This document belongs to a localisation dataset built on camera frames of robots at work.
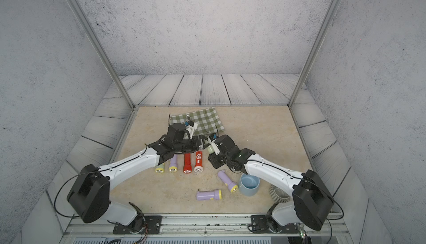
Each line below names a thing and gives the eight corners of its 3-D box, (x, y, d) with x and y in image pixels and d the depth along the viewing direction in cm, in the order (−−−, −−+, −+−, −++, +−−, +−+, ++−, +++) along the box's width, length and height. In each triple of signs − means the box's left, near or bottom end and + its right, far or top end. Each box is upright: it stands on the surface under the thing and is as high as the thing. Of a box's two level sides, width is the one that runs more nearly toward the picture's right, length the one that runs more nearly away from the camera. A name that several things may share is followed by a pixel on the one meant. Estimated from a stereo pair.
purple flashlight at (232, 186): (232, 194, 83) (233, 191, 81) (216, 175, 89) (216, 173, 87) (238, 188, 85) (238, 186, 82) (222, 171, 91) (222, 168, 89)
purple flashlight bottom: (197, 200, 82) (196, 198, 79) (197, 192, 84) (196, 189, 81) (222, 200, 82) (222, 197, 79) (222, 192, 84) (222, 189, 81)
